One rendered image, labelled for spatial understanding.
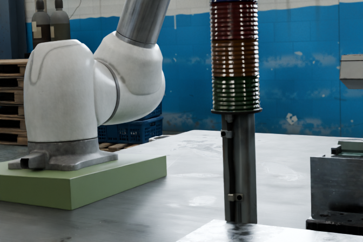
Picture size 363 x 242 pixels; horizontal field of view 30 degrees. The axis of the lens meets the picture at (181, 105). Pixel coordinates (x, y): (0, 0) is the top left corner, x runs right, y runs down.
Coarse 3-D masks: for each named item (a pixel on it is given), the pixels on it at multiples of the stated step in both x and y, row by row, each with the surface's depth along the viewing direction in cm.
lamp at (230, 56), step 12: (216, 48) 82; (228, 48) 81; (240, 48) 81; (252, 48) 82; (216, 60) 83; (228, 60) 82; (240, 60) 81; (252, 60) 82; (216, 72) 83; (228, 72) 82; (240, 72) 82; (252, 72) 82
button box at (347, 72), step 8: (344, 56) 130; (352, 56) 129; (360, 56) 128; (344, 64) 129; (352, 64) 128; (360, 64) 128; (344, 72) 129; (352, 72) 128; (360, 72) 127; (344, 80) 129; (352, 80) 128; (360, 80) 128; (352, 88) 134; (360, 88) 133
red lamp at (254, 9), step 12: (216, 12) 82; (228, 12) 81; (240, 12) 81; (252, 12) 82; (216, 24) 82; (228, 24) 81; (240, 24) 81; (252, 24) 82; (216, 36) 82; (228, 36) 81; (240, 36) 81; (252, 36) 82
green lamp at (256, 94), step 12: (216, 84) 83; (228, 84) 82; (240, 84) 82; (252, 84) 82; (216, 96) 83; (228, 96) 82; (240, 96) 82; (252, 96) 82; (216, 108) 83; (228, 108) 82; (240, 108) 82; (252, 108) 82
